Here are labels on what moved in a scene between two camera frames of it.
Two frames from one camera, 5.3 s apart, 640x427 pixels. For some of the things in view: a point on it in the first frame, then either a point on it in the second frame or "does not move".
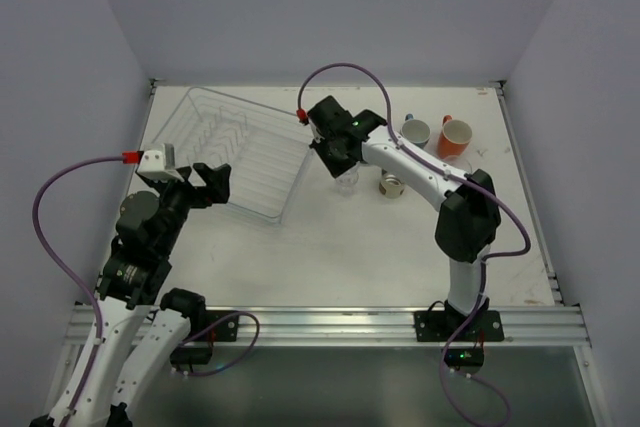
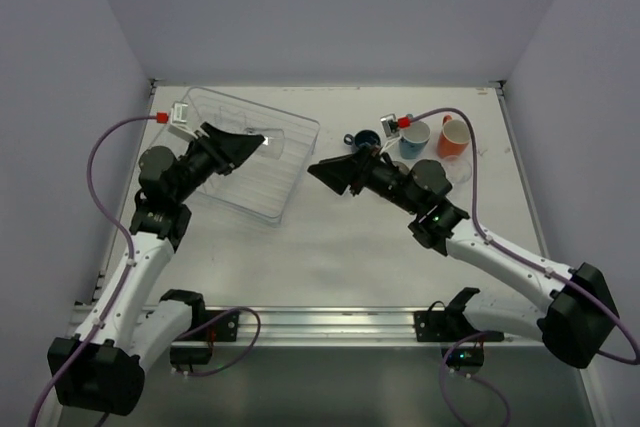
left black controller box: [191, 355] does not move
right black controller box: [465, 356] does not move
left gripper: [201, 190] -> [220, 151]
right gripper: [335, 153] -> [358, 173]
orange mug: [454, 137] does not move
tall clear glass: [459, 162] does not move
